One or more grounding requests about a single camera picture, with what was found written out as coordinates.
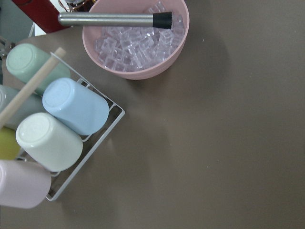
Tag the pink bowl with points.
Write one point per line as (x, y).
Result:
(90, 34)

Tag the clear ice cubes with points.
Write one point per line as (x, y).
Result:
(131, 49)

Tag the blue cup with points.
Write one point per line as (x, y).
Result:
(79, 108)

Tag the steel muddler black tip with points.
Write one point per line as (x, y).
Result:
(161, 20)

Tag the cream white cup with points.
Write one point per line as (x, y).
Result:
(49, 142)

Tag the grey cup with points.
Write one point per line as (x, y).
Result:
(31, 106)

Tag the condiment bottle rack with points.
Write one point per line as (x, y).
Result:
(77, 5)

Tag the green cup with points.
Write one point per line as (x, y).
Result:
(24, 60)

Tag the yellow cup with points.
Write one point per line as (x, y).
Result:
(9, 148)

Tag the pink cup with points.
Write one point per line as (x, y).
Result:
(23, 184)

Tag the red box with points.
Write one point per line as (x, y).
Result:
(41, 12)

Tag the white wire cup rack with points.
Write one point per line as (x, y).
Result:
(60, 180)

